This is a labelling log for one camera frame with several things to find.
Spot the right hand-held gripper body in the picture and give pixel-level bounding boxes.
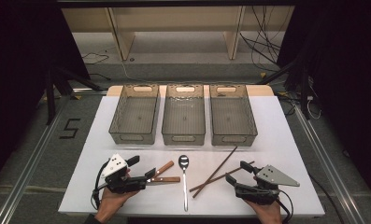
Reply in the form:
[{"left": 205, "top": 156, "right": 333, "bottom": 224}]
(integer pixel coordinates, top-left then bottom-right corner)
[{"left": 234, "top": 164, "right": 301, "bottom": 205}]

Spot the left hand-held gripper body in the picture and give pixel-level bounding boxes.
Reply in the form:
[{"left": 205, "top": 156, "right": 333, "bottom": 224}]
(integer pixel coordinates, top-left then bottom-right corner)
[{"left": 100, "top": 153, "right": 149, "bottom": 194}]

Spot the wooden handled knife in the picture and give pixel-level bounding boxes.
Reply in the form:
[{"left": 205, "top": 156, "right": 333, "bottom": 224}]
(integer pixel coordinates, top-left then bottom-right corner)
[
  {"left": 146, "top": 175, "right": 181, "bottom": 185},
  {"left": 154, "top": 160, "right": 176, "bottom": 177}
]

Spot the brown wooden chopstick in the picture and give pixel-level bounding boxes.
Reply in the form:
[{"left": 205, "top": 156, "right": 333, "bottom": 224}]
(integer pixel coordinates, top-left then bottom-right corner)
[
  {"left": 189, "top": 161, "right": 256, "bottom": 193},
  {"left": 192, "top": 146, "right": 238, "bottom": 199}
]

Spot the metal spoon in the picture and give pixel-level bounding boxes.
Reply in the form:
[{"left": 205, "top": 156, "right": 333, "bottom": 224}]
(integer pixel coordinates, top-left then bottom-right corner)
[{"left": 178, "top": 154, "right": 191, "bottom": 213}]

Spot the clear grey plastic bin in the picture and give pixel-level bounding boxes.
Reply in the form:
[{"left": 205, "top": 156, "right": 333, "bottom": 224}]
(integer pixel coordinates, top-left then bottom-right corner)
[
  {"left": 208, "top": 83, "right": 259, "bottom": 147},
  {"left": 108, "top": 83, "right": 161, "bottom": 146},
  {"left": 161, "top": 83, "right": 207, "bottom": 147}
]

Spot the person's right hand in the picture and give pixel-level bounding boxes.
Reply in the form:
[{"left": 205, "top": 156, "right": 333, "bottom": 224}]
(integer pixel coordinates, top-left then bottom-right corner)
[{"left": 243, "top": 175, "right": 284, "bottom": 224}]

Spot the person's left hand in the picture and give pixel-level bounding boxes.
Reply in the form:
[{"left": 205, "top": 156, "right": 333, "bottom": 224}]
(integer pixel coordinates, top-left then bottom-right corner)
[{"left": 93, "top": 169, "right": 140, "bottom": 224}]

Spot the white table cover sheet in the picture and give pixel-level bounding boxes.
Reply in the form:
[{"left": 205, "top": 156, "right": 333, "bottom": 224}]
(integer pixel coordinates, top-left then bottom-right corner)
[{"left": 57, "top": 94, "right": 326, "bottom": 218}]

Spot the black metal stand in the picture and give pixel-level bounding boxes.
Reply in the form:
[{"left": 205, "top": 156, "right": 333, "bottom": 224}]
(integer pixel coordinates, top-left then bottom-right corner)
[{"left": 257, "top": 54, "right": 312, "bottom": 121}]

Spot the black tripod stand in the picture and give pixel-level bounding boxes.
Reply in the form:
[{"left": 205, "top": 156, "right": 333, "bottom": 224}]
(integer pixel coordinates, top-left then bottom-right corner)
[{"left": 43, "top": 65, "right": 105, "bottom": 126}]

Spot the black curtain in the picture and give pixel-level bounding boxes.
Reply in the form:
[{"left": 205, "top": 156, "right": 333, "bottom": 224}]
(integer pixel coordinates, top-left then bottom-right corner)
[
  {"left": 0, "top": 5, "right": 92, "bottom": 191},
  {"left": 276, "top": 0, "right": 371, "bottom": 207}
]

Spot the beige wooden shelf unit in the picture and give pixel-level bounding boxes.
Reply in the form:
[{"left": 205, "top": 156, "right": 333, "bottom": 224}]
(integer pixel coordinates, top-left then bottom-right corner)
[{"left": 61, "top": 5, "right": 295, "bottom": 62}]

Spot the left hand-held gripper cable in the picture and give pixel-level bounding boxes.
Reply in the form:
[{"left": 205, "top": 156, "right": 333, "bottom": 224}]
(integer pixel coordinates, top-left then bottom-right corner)
[{"left": 91, "top": 158, "right": 112, "bottom": 210}]

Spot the hand-held gripper cable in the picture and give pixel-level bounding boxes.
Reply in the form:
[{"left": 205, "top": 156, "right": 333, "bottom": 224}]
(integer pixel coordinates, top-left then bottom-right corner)
[
  {"left": 91, "top": 158, "right": 112, "bottom": 210},
  {"left": 275, "top": 189, "right": 295, "bottom": 224}
]

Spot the right hand-held gripper cable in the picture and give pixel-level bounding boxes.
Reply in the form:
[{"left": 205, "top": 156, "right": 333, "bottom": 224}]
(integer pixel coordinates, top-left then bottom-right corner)
[{"left": 275, "top": 189, "right": 295, "bottom": 224}]

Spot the aluminium floor rail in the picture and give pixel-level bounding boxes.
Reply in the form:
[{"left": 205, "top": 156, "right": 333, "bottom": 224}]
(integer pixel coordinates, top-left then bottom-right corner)
[
  {"left": 293, "top": 105, "right": 367, "bottom": 224},
  {"left": 0, "top": 92, "right": 74, "bottom": 224}
]

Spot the white floor cable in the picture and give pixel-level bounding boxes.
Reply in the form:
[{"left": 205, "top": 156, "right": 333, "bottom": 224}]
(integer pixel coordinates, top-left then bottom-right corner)
[{"left": 120, "top": 60, "right": 164, "bottom": 86}]

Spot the white plug with cable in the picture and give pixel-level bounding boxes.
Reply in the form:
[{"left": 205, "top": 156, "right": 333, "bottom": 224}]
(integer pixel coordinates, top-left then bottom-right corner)
[{"left": 306, "top": 94, "right": 323, "bottom": 121}]

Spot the thin black floor cable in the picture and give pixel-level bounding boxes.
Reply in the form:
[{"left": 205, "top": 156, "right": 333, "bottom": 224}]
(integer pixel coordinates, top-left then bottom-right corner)
[{"left": 81, "top": 51, "right": 110, "bottom": 66}]

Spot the bundle of black cables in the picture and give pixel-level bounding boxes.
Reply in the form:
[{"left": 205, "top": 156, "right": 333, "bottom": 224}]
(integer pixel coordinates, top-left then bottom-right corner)
[{"left": 238, "top": 5, "right": 294, "bottom": 73}]

